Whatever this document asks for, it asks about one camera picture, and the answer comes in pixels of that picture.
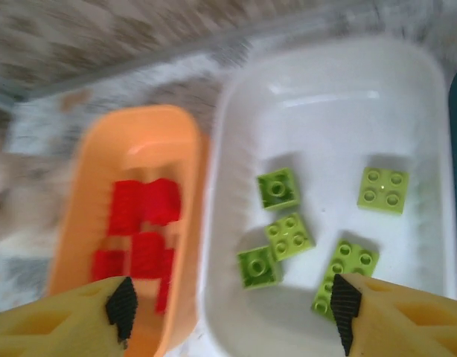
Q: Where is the white plastic container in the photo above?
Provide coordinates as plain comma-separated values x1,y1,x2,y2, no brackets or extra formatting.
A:
196,36,457,357

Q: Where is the orange plastic container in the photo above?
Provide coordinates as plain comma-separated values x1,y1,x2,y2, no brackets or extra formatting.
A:
44,105,211,357

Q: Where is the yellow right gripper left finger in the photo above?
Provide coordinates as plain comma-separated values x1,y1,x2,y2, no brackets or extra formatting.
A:
0,275,140,357

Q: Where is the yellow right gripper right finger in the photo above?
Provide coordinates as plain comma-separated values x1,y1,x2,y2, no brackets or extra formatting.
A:
330,273,457,357

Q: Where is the green two-by-two lego brick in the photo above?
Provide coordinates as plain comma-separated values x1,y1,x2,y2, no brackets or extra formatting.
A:
357,166,410,216
263,212,316,262
236,245,285,290
256,167,301,212

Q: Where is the green two-by-four lego brick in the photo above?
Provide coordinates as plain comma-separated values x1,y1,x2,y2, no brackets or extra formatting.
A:
312,239,380,323

